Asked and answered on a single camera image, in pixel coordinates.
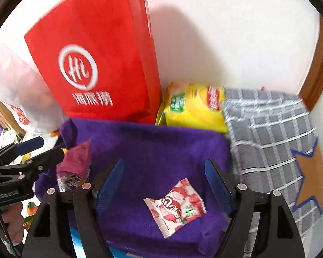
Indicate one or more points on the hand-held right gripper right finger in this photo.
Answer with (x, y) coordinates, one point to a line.
(218, 182)

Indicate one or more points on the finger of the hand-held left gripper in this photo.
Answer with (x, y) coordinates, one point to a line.
(29, 145)
(48, 157)

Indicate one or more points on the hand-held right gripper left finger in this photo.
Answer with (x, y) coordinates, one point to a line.
(111, 182)

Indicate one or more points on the pink snack packet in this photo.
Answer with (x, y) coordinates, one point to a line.
(75, 161)

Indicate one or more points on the red white candy packet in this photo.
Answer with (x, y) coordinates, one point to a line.
(175, 207)

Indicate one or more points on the person's left hand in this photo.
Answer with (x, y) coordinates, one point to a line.
(14, 220)

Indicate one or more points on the fruit print sheet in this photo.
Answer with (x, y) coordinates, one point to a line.
(32, 215)

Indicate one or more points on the purple cloth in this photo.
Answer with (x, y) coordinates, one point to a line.
(156, 150)

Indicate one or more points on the grey plaid star cloth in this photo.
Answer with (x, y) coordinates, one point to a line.
(258, 139)

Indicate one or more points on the white plastic bag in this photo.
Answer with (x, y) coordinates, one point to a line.
(13, 86)

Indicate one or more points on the blue box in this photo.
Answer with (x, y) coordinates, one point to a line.
(76, 244)

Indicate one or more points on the yellow chips bag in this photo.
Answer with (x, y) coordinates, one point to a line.
(193, 115)

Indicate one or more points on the red paper bag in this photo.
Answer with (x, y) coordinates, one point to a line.
(97, 32)

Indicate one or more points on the wooden door frame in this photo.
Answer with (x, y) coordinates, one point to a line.
(320, 72)

